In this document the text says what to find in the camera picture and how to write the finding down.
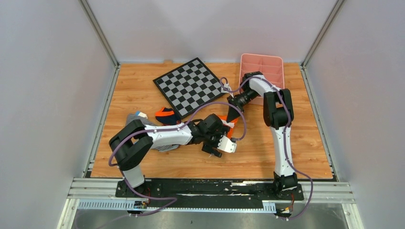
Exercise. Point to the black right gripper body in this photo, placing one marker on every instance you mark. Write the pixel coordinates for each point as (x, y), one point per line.
(242, 100)

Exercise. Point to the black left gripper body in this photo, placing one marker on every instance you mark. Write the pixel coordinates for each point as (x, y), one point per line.
(212, 141)

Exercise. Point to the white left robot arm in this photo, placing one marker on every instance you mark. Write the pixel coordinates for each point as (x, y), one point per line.
(131, 144)

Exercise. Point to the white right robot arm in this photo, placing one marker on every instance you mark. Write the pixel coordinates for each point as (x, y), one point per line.
(277, 114)

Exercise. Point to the grey striped underwear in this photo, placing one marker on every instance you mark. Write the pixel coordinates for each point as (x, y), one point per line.
(135, 116)

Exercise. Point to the pink compartment tray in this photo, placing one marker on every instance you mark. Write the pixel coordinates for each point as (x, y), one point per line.
(270, 66)

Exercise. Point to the black white checkerboard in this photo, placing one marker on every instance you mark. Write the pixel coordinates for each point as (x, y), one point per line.
(189, 86)

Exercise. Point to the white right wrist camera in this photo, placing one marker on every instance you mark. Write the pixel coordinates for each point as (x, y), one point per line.
(225, 88)

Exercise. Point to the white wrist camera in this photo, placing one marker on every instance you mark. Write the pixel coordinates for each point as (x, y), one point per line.
(227, 145)
(225, 88)

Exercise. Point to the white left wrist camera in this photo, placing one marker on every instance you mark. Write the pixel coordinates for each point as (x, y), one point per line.
(227, 145)

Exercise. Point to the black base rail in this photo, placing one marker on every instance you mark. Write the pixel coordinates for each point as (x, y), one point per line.
(209, 193)

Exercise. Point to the white slotted cable duct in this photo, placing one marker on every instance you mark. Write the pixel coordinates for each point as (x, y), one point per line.
(136, 205)

